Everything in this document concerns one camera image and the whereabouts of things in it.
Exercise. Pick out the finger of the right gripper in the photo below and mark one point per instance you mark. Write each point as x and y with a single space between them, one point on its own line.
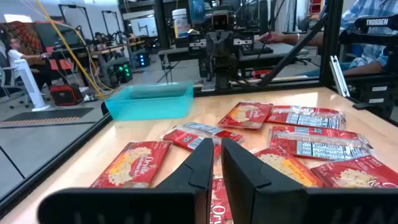
212 43
228 43

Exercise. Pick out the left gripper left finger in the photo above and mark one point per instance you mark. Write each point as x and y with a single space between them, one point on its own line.
186 199

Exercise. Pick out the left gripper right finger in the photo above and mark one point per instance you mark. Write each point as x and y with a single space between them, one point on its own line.
255 193

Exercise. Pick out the red popcorn bag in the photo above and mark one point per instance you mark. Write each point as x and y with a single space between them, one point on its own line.
180 138
133 165
245 115
357 174
289 169
219 202
306 117
228 135

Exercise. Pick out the pile of clear-wrapped red packets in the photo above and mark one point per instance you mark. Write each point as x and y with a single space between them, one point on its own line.
320 143

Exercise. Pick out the black Trossen robot arm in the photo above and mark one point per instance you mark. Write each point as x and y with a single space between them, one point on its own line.
376 22

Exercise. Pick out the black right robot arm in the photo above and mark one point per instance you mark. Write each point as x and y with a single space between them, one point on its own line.
222 71

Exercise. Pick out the black keyboard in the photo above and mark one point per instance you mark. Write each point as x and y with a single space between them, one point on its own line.
255 48

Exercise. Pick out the person's hand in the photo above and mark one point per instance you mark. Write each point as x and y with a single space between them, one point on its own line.
270 37

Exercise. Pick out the white plastic jar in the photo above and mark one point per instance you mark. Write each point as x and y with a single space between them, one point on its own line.
180 21

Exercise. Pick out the gray desk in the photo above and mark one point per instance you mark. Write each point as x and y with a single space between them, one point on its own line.
286 49

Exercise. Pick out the computer with blue lights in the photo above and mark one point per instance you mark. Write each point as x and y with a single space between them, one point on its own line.
143 59

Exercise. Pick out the teal plastic basket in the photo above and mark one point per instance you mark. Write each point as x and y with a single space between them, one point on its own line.
149 104

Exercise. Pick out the computer with green lights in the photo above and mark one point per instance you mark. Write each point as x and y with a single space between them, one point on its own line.
124 72

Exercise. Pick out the wooden workbench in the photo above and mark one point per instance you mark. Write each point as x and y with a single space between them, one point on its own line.
102 51

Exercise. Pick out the person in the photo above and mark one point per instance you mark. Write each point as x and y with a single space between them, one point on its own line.
15 56
367 7

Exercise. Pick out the black equipment box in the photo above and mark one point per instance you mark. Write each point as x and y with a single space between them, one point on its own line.
373 93

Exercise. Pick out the red black toolbox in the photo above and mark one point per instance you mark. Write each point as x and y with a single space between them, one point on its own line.
63 95

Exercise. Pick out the black floor mat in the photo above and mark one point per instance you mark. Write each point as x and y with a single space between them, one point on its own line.
46 115

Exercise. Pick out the white tower stand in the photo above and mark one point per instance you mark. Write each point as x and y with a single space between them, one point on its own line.
29 84

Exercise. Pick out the orange patterned tapestry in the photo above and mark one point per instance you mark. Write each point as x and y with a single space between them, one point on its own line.
21 34

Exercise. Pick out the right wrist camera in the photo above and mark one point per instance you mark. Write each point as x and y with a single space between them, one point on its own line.
220 21

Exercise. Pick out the black aluminium table frame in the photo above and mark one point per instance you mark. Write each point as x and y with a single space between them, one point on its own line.
331 46

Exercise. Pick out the silver aluminium bracket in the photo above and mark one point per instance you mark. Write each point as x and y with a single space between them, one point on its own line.
339 76

